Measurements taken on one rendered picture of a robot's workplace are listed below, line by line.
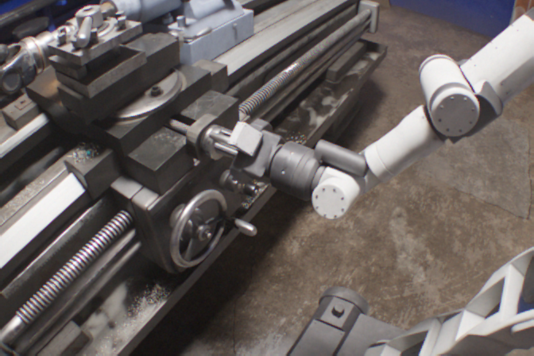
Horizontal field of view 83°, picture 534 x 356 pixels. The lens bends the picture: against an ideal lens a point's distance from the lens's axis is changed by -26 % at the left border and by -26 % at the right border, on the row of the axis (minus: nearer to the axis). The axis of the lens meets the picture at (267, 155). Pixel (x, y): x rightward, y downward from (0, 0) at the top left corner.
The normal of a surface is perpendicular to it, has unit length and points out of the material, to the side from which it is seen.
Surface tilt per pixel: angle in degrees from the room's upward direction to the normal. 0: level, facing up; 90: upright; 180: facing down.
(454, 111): 86
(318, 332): 0
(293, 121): 0
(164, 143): 0
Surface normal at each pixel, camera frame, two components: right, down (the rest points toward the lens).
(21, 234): 0.49, -0.41
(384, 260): 0.00, -0.76
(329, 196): -0.50, 0.26
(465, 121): -0.19, 0.60
